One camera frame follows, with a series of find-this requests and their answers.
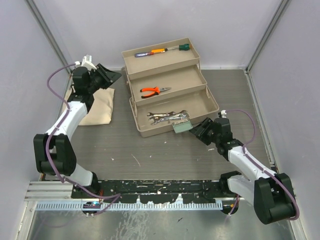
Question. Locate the large silver wrench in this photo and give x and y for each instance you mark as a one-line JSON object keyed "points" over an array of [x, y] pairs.
{"points": [[154, 123]]}

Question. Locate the beige cloth bag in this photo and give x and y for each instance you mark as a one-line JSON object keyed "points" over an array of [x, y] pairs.
{"points": [[101, 110]]}

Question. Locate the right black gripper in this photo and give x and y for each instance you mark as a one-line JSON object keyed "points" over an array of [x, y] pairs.
{"points": [[196, 131]]}

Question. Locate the brown translucent toolbox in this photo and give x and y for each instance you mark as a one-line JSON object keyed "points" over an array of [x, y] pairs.
{"points": [[180, 70]]}

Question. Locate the slotted cable duct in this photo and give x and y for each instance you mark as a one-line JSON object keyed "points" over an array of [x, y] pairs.
{"points": [[89, 206]]}

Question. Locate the green handled screwdriver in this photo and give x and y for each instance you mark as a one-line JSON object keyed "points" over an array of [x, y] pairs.
{"points": [[181, 47]]}

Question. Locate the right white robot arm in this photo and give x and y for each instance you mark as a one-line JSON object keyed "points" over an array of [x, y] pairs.
{"points": [[270, 193]]}

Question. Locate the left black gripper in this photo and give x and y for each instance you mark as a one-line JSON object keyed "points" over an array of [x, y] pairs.
{"points": [[109, 77]]}

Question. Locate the yellow handled tool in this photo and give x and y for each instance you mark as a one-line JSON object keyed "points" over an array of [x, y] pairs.
{"points": [[158, 51]]}

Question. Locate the small silver wrench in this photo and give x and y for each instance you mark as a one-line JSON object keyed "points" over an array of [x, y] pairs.
{"points": [[166, 114]]}

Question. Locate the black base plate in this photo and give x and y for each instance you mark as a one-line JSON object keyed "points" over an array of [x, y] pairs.
{"points": [[165, 191]]}

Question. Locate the orange handled pliers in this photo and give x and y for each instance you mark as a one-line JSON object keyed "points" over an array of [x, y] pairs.
{"points": [[155, 91]]}

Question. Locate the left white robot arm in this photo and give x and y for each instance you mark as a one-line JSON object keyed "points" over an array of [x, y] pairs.
{"points": [[54, 154]]}

